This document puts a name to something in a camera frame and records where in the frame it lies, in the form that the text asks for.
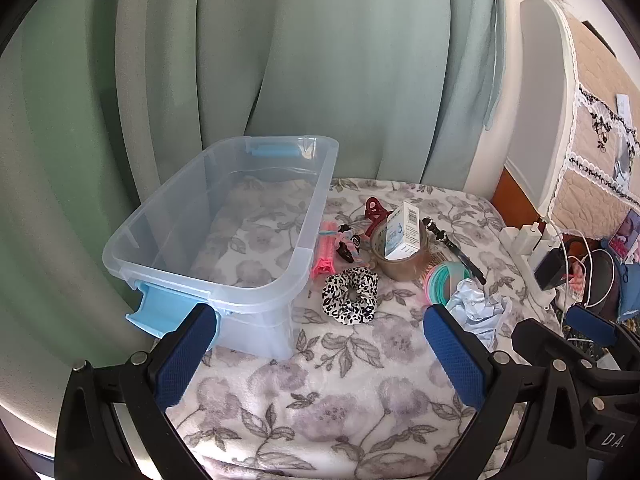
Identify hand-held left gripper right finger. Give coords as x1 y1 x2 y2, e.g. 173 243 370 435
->
423 304 596 480

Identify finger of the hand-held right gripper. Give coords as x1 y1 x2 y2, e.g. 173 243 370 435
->
566 305 640 361
511 318 622 382

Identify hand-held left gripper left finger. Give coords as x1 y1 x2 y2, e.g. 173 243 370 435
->
54 302 221 480

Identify white paper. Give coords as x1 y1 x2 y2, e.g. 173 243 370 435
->
444 280 515 351

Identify teal and pink hair bands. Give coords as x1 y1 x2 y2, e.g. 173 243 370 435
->
422 260 473 307

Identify clear plastic container blue latches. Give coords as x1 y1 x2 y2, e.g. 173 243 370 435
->
102 135 340 361

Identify brown packing tape roll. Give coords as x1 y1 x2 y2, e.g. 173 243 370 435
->
370 220 435 282

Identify black studded headband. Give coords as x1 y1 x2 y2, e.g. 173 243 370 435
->
421 216 488 286

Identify leopard print scrunchie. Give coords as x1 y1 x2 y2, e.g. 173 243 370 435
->
321 267 378 326

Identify small white cardboard box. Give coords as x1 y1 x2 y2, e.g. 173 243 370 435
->
384 201 426 262

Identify black toy car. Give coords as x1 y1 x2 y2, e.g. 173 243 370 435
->
336 230 362 263

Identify dark red hair claw clip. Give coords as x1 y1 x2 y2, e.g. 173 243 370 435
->
363 197 393 233

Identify blue bag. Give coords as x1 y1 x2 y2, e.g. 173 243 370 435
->
612 260 640 323

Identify black round bowl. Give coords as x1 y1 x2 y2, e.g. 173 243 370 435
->
582 247 626 311

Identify black charger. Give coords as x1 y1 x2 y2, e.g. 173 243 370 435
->
534 247 568 291

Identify white power strip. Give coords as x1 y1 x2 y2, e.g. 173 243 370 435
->
500 225 561 306

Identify white charger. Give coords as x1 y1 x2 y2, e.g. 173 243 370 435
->
517 222 543 256

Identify smartphone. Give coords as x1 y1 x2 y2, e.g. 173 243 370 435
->
612 210 640 246

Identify floral fleece blanket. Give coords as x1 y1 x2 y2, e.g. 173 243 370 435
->
165 177 571 480

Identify small photo card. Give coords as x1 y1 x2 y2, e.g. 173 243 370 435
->
612 137 636 186

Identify white padded headboard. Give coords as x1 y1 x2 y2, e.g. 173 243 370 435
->
502 0 581 221

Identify beige quilted lace cover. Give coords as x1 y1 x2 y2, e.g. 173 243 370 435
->
530 0 640 233

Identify pale green curtain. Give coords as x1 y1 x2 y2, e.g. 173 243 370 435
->
0 0 506 411

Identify white cable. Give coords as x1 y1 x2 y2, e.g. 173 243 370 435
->
560 232 596 311

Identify wooden bed frame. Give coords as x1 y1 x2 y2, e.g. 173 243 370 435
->
492 167 543 231

